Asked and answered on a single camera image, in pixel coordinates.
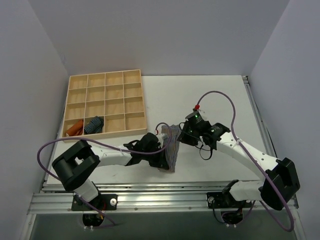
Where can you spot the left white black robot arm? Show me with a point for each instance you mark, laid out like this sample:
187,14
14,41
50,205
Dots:
76,164

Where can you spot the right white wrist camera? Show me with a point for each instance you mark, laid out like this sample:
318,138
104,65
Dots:
201,112

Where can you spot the rolled dark striped cloth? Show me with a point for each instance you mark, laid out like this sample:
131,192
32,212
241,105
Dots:
94,126

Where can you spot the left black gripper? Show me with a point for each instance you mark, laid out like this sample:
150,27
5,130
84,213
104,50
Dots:
161,160

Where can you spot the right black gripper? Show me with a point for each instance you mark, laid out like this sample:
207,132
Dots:
184,135

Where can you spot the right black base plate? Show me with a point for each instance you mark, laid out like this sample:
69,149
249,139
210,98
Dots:
220,200

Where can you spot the aluminium frame rail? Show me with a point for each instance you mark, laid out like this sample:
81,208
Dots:
142,188

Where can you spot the wooden compartment tray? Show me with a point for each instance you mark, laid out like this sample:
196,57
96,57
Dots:
117,97

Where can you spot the striped grey underwear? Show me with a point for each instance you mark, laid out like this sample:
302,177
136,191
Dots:
171,152

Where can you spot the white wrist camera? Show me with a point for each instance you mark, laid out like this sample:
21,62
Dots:
201,112
161,137

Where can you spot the rolled orange cloth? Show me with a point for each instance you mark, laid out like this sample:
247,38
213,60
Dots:
76,129

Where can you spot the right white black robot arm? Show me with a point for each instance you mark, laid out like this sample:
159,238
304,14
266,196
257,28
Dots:
278,179

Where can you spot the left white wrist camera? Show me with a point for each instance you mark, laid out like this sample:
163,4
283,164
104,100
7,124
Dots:
161,137

